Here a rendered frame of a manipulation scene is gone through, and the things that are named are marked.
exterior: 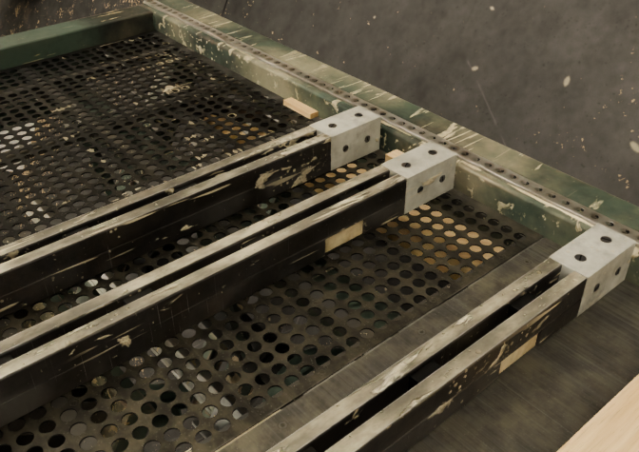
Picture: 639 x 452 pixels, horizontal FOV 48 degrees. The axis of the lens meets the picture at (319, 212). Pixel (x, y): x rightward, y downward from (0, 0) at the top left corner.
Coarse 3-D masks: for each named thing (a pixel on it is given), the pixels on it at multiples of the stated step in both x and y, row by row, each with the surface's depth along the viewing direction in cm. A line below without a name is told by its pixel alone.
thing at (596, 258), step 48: (576, 240) 101; (624, 240) 101; (528, 288) 93; (576, 288) 94; (480, 336) 89; (528, 336) 89; (384, 384) 79; (432, 384) 79; (480, 384) 86; (336, 432) 75; (384, 432) 74
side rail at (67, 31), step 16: (96, 16) 184; (112, 16) 184; (128, 16) 184; (144, 16) 186; (32, 32) 175; (48, 32) 175; (64, 32) 175; (80, 32) 177; (96, 32) 180; (112, 32) 183; (128, 32) 186; (144, 32) 188; (0, 48) 166; (16, 48) 168; (32, 48) 171; (48, 48) 173; (64, 48) 176; (80, 48) 179; (0, 64) 167; (16, 64) 170
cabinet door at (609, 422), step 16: (624, 400) 84; (608, 416) 82; (624, 416) 82; (592, 432) 80; (608, 432) 80; (624, 432) 80; (560, 448) 79; (576, 448) 78; (592, 448) 78; (608, 448) 78; (624, 448) 79
